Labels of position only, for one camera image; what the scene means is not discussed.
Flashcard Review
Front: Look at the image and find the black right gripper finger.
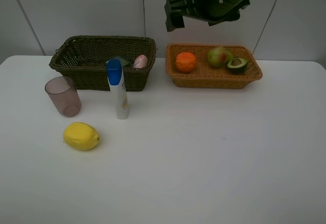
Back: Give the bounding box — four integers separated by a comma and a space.
166, 15, 185, 32
208, 17, 239, 26

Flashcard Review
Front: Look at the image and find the green pear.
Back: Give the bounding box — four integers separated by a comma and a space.
207, 46, 234, 68

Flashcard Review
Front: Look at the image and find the orange tangerine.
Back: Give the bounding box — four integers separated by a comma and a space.
175, 52, 197, 73

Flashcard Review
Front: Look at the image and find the halved avocado with pit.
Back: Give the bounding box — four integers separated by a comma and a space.
227, 58, 248, 74

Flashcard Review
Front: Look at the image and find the pink bottle white cap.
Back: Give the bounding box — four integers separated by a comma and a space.
133, 54, 148, 69

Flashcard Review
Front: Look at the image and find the black square bottle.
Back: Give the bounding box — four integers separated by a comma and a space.
113, 56, 131, 68

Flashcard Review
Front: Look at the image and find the translucent purple plastic cup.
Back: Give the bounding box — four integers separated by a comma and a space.
45, 76, 82, 117

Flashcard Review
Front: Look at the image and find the yellow lemon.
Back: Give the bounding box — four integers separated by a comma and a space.
63, 122, 100, 151

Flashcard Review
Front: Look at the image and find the orange wicker basket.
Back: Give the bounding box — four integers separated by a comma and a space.
166, 44, 263, 89

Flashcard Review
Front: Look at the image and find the white bottle blue cap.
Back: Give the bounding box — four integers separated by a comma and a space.
106, 59, 129, 119

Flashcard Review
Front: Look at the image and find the dark brown wicker basket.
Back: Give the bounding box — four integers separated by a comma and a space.
49, 36, 156, 92

